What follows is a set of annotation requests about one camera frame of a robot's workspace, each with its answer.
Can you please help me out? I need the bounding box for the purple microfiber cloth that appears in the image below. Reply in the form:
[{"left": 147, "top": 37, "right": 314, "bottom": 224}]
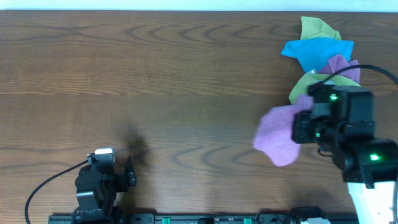
[{"left": 252, "top": 95, "right": 313, "bottom": 167}]

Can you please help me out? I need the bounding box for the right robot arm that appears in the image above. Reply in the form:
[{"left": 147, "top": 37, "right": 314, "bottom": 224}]
[{"left": 292, "top": 83, "right": 397, "bottom": 223}]

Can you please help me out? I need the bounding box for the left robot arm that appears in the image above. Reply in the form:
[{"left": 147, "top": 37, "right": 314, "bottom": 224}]
[{"left": 71, "top": 154, "right": 137, "bottom": 224}]

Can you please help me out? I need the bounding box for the green cloth in front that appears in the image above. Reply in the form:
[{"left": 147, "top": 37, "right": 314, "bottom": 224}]
[{"left": 289, "top": 73, "right": 360, "bottom": 104}]

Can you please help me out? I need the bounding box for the green cloth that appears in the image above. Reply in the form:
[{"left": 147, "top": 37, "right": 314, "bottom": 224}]
[
  {"left": 300, "top": 16, "right": 341, "bottom": 40},
  {"left": 289, "top": 73, "right": 360, "bottom": 104}
]

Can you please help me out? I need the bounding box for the purple cloth in pile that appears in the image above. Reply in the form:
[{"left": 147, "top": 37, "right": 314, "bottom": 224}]
[{"left": 318, "top": 54, "right": 360, "bottom": 84}]

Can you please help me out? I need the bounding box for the blue microfiber cloth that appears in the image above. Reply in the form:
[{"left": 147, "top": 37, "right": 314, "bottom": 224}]
[{"left": 281, "top": 38, "right": 354, "bottom": 72}]

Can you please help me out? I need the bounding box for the green cloth at back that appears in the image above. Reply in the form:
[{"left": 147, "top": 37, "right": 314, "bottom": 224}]
[{"left": 300, "top": 16, "right": 341, "bottom": 40}]

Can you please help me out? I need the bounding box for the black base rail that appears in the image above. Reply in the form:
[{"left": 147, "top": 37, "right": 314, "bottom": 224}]
[{"left": 48, "top": 213, "right": 359, "bottom": 224}]

